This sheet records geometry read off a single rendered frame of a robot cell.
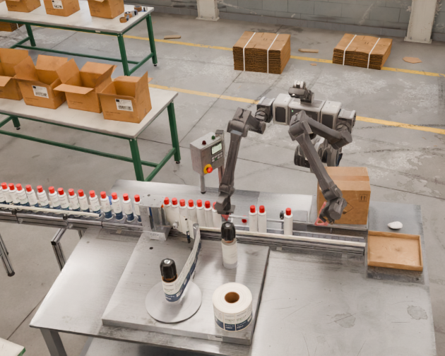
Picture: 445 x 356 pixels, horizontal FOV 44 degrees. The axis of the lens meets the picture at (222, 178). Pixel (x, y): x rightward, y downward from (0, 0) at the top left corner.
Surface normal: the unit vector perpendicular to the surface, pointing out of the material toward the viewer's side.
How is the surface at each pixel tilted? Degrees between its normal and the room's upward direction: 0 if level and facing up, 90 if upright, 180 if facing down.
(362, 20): 90
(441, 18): 90
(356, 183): 0
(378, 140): 0
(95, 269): 0
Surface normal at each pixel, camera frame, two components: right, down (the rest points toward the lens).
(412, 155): -0.06, -0.80
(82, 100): -0.37, 0.57
